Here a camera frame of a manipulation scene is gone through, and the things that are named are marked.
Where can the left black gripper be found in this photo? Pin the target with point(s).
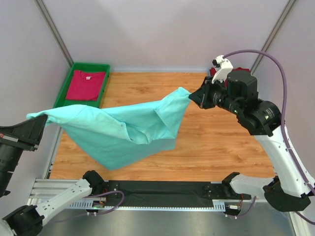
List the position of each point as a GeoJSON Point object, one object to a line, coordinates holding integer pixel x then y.
{"type": "Point", "coordinates": [27, 133]}

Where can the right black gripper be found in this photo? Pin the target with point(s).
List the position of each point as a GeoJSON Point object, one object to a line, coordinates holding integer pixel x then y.
{"type": "Point", "coordinates": [200, 96]}

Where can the teal t shirt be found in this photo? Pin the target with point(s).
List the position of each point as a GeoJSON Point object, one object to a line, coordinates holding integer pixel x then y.
{"type": "Point", "coordinates": [119, 136]}

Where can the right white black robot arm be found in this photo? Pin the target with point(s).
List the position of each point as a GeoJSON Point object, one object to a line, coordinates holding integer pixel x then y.
{"type": "Point", "coordinates": [236, 91]}

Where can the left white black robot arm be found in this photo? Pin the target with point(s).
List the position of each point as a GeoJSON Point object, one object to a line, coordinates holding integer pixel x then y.
{"type": "Point", "coordinates": [29, 220]}

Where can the green plastic tray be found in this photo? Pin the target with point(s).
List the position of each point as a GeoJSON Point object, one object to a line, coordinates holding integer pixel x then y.
{"type": "Point", "coordinates": [86, 67]}

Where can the pink folded t shirt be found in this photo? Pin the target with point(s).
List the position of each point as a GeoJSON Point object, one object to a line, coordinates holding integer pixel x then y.
{"type": "Point", "coordinates": [85, 86]}

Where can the aluminium frame rail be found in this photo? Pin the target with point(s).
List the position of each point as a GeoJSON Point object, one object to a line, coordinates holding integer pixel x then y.
{"type": "Point", "coordinates": [229, 188]}

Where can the slotted grey cable duct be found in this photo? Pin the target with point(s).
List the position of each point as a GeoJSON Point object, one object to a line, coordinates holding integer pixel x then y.
{"type": "Point", "coordinates": [88, 204]}

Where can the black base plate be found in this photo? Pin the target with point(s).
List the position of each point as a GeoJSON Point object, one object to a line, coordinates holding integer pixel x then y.
{"type": "Point", "coordinates": [169, 200]}

